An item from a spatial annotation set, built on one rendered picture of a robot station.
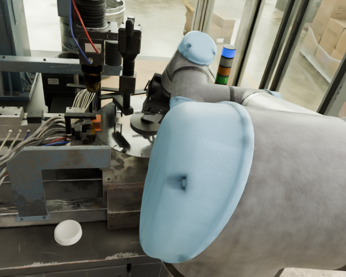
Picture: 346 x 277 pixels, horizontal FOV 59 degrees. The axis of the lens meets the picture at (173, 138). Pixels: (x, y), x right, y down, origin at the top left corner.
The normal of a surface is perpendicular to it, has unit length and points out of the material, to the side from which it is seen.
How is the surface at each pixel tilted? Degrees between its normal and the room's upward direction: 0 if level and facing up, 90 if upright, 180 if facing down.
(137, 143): 0
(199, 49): 32
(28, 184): 90
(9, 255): 0
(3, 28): 90
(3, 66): 90
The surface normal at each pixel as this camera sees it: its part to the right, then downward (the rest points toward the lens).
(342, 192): 0.10, -0.05
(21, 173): 0.18, 0.61
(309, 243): 0.04, 0.46
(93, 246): 0.14, -0.79
